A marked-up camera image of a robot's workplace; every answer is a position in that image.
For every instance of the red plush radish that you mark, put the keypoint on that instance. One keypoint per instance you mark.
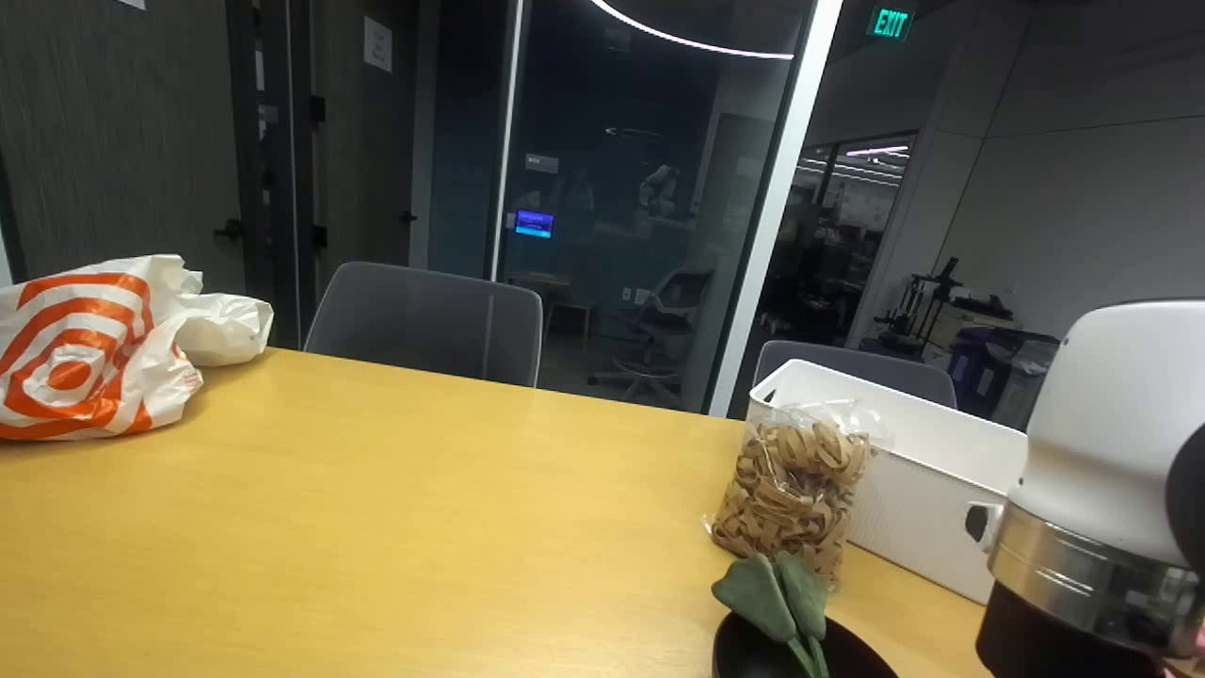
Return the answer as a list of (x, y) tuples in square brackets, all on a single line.
[(780, 600)]

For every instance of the clear bag of rubber bands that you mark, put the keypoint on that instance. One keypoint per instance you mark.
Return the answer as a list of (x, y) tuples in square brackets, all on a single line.
[(791, 488)]

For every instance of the white plastic storage bin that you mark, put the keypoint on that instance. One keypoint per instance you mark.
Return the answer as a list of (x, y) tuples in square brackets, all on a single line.
[(929, 468)]

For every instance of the orange white plastic bag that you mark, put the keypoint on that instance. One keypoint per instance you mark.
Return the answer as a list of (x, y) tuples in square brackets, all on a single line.
[(117, 347)]

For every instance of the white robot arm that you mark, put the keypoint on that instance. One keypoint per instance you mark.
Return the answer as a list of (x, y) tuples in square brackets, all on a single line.
[(1097, 550)]

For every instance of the grey office chair left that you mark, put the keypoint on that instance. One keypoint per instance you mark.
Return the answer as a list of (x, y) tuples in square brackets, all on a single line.
[(431, 323)]

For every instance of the black bowl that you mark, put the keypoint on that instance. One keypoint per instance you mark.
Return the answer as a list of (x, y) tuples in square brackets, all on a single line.
[(741, 649)]

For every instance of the green exit sign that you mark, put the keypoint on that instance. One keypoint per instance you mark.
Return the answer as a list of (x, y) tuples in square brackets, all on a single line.
[(890, 23)]

